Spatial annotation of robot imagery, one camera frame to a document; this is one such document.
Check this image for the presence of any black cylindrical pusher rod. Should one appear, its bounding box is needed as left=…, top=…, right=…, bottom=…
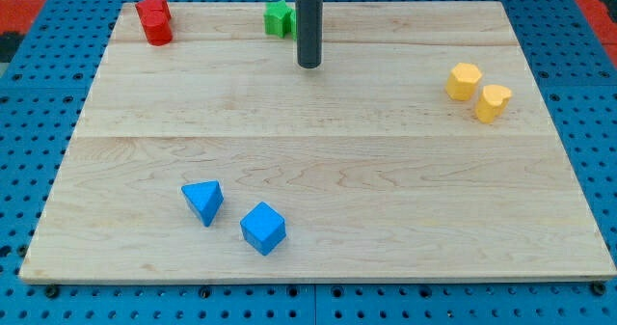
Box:
left=295, top=0, right=323, bottom=68

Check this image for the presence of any green star block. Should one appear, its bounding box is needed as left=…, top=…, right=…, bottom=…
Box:
left=263, top=0, right=295, bottom=38

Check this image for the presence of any red star block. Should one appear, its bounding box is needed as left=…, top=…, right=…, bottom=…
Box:
left=135, top=0, right=172, bottom=20

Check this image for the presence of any red cylinder block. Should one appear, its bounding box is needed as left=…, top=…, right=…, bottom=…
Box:
left=140, top=11, right=173, bottom=46

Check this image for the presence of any yellow hexagon block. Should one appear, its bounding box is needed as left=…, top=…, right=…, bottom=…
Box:
left=444, top=63, right=483, bottom=101

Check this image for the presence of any light wooden board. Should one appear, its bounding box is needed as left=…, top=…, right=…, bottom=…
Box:
left=19, top=1, right=616, bottom=284

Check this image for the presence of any yellow heart block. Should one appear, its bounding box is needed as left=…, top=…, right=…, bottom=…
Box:
left=474, top=85, right=512, bottom=123

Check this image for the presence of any blue triangle block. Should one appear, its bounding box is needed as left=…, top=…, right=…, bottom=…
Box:
left=181, top=180, right=224, bottom=227

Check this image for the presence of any blue cube block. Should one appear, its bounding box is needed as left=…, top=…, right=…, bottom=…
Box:
left=240, top=202, right=286, bottom=256

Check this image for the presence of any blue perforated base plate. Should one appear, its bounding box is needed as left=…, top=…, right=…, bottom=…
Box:
left=1, top=0, right=616, bottom=324

